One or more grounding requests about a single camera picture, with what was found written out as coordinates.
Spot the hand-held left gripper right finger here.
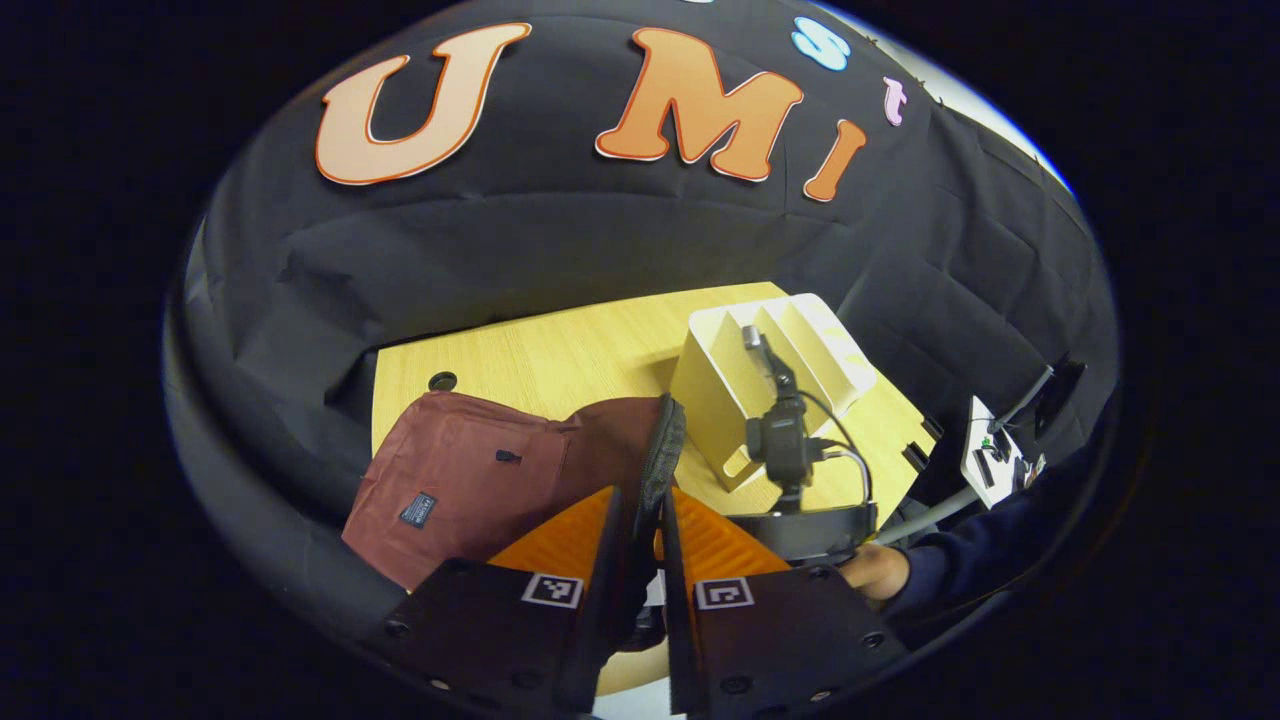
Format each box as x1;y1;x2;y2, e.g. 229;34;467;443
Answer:
660;487;906;720

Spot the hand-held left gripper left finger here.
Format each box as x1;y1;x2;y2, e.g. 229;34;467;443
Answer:
385;485;641;720

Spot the cream plastic bookshelf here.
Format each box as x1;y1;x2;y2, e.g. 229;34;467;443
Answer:
670;293;878;493

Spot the maroon schoolbag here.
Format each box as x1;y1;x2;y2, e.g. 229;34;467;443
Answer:
342;392;691;651

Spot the white device box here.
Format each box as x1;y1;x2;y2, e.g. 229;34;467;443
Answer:
960;397;1046;496

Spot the short camera cable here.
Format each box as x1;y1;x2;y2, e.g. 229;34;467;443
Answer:
800;390;874;506

